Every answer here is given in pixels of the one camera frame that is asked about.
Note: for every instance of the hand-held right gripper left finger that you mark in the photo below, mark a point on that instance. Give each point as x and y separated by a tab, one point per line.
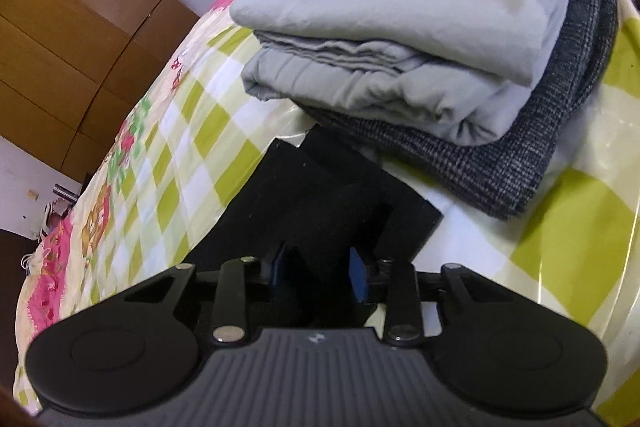
278	276

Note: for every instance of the folded light grey pants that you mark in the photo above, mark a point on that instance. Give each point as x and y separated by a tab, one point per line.
400	7

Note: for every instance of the folded dark grey tweed pants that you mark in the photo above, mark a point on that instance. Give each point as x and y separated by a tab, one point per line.
565	127

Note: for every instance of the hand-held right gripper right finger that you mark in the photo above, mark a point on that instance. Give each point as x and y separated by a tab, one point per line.
356	278

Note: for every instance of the metal cup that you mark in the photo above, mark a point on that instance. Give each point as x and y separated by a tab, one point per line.
65	192

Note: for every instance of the black pants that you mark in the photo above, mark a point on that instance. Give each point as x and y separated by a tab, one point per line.
320	197

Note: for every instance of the green checked floral bedsheet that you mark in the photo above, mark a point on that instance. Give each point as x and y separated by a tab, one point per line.
165	147

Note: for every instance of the wooden wardrobe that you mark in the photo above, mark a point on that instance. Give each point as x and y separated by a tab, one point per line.
60	37

